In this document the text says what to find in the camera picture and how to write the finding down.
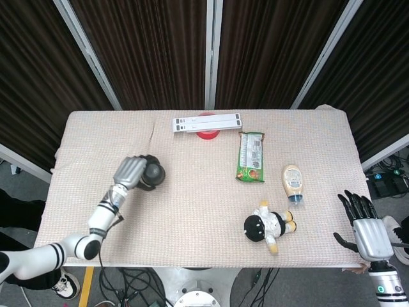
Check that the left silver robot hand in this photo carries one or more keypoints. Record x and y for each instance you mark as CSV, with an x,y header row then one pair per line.
x,y
129,171

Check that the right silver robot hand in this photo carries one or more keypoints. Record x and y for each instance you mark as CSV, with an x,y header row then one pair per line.
x,y
370,236

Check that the black dome-shaped object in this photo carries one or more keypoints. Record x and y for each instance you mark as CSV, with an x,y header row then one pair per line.
x,y
155,172

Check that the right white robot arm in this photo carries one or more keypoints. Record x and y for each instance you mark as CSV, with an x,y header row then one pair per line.
x,y
386,284

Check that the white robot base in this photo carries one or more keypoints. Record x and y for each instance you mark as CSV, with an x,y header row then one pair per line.
x,y
195,288

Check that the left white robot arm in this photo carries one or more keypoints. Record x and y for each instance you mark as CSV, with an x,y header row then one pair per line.
x,y
99,217

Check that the white sneaker black trim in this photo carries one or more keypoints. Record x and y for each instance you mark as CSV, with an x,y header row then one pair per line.
x,y
394,230

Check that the black power strip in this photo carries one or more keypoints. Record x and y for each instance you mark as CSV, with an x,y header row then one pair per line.
x,y
386,185

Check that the beige waffle tablecloth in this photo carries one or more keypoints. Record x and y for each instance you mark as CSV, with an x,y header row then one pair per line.
x,y
191,208

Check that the red tape roll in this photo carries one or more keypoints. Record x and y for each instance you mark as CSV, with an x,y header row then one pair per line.
x,y
207,135

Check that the white flat scanner device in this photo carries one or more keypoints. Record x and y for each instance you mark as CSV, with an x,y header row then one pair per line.
x,y
207,123

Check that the mayonnaise squeeze bottle blue cap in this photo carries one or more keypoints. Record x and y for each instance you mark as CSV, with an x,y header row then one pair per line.
x,y
293,179

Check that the plush doll black head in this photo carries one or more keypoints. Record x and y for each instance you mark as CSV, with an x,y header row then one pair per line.
x,y
255,227

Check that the black trouser leg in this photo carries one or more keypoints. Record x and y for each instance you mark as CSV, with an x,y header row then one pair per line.
x,y
19,214

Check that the green snack packet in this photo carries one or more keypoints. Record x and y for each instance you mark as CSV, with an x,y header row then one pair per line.
x,y
250,160

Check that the black and white sneaker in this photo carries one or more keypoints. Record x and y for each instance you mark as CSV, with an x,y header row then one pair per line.
x,y
67,284

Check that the silver partition base rail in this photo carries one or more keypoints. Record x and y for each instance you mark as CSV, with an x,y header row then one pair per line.
x,y
22,163
386,152

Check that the silver partition post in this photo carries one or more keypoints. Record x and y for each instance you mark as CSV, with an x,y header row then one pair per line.
x,y
89,57
213,54
326,54

